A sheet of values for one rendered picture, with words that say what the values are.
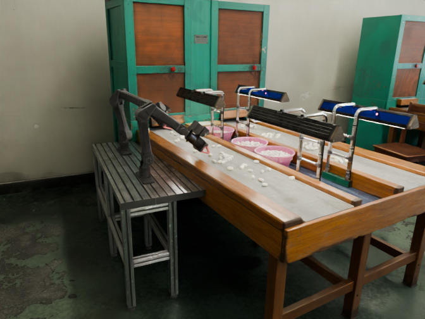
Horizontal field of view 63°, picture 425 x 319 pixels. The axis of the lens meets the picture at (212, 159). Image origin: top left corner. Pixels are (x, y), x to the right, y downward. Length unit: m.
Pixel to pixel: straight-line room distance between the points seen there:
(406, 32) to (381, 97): 0.75
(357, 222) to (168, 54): 1.97
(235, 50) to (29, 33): 1.87
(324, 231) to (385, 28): 3.49
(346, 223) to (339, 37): 3.77
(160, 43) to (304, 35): 2.33
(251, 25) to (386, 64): 1.93
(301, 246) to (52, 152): 2.92
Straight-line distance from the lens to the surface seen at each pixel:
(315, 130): 1.64
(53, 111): 3.80
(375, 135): 4.80
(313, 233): 1.55
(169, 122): 2.04
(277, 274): 1.60
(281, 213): 1.50
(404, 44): 4.75
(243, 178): 1.93
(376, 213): 1.86
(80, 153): 3.91
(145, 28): 2.92
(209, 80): 3.18
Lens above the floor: 1.42
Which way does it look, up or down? 18 degrees down
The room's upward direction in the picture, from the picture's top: 1 degrees clockwise
